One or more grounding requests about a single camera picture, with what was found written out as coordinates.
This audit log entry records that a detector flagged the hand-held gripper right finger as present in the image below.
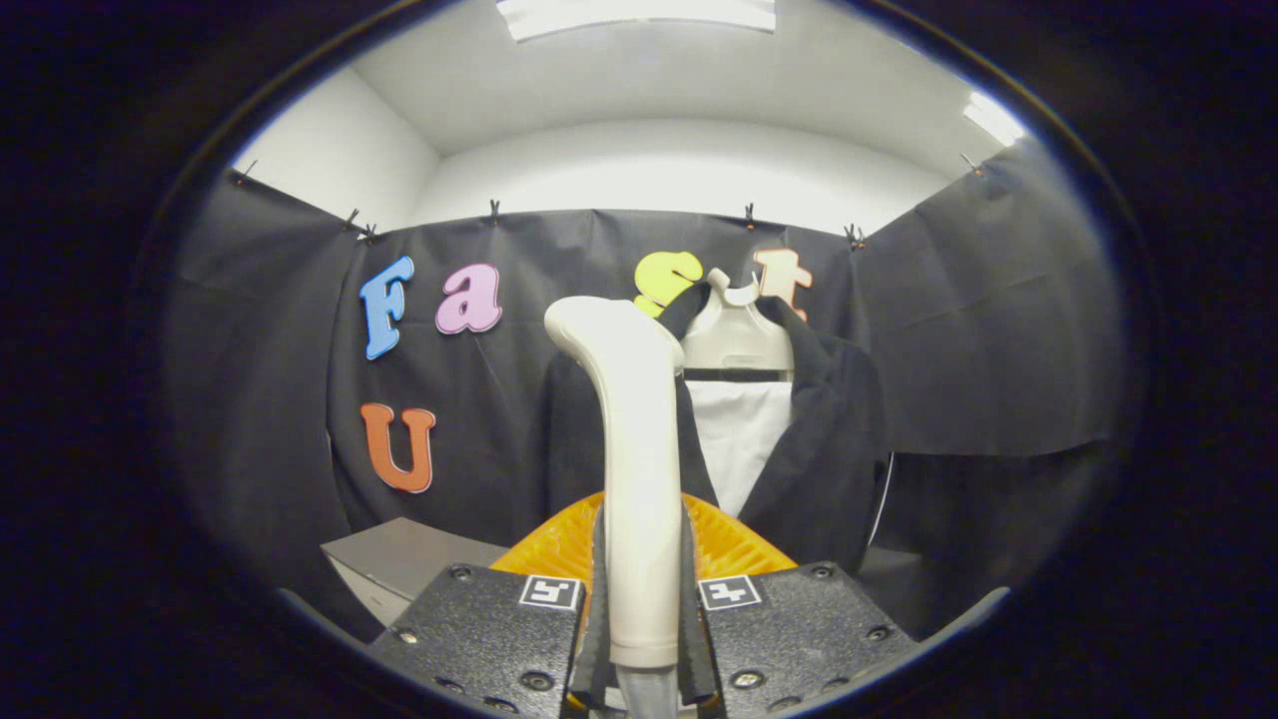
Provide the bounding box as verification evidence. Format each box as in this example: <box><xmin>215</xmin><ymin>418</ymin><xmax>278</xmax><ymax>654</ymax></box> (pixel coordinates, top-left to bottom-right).
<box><xmin>681</xmin><ymin>491</ymin><xmax>920</xmax><ymax>719</ymax></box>

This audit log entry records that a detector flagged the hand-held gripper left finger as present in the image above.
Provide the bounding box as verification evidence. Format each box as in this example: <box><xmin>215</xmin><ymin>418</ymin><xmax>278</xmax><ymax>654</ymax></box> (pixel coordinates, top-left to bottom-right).
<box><xmin>364</xmin><ymin>491</ymin><xmax>612</xmax><ymax>719</ymax></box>

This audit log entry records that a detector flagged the black suit jacket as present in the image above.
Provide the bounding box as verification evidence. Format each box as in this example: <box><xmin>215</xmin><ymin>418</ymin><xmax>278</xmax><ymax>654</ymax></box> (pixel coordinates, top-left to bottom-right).
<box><xmin>544</xmin><ymin>283</ymin><xmax>890</xmax><ymax>575</ymax></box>

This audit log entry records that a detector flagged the white cloth mannequin torso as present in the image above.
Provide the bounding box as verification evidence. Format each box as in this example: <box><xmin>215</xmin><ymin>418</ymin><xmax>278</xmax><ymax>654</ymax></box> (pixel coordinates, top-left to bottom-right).
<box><xmin>687</xmin><ymin>379</ymin><xmax>795</xmax><ymax>520</ymax></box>

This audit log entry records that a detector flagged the grey metal cabinet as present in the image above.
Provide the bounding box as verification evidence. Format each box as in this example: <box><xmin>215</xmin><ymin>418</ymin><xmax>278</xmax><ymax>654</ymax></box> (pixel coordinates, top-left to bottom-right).
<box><xmin>320</xmin><ymin>516</ymin><xmax>510</xmax><ymax>630</ymax></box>

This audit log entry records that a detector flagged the white plastic hanger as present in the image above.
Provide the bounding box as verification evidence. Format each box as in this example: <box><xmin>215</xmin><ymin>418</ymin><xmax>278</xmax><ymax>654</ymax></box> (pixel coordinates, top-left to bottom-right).
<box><xmin>682</xmin><ymin>268</ymin><xmax>797</xmax><ymax>380</ymax></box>

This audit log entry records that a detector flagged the black backdrop cloth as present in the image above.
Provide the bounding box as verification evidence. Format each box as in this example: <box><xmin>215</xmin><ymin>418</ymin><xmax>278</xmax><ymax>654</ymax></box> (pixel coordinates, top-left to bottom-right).
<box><xmin>165</xmin><ymin>135</ymin><xmax>1129</xmax><ymax>640</ymax></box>

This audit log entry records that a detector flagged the small ceiling light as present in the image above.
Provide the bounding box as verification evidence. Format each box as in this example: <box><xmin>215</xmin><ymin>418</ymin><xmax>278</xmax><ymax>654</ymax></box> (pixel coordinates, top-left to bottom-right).
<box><xmin>961</xmin><ymin>91</ymin><xmax>1029</xmax><ymax>148</ymax></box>

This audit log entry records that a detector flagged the long ceiling light panel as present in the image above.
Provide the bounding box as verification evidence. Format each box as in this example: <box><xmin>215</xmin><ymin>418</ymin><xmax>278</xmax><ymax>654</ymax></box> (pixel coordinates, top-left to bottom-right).
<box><xmin>496</xmin><ymin>0</ymin><xmax>778</xmax><ymax>43</ymax></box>

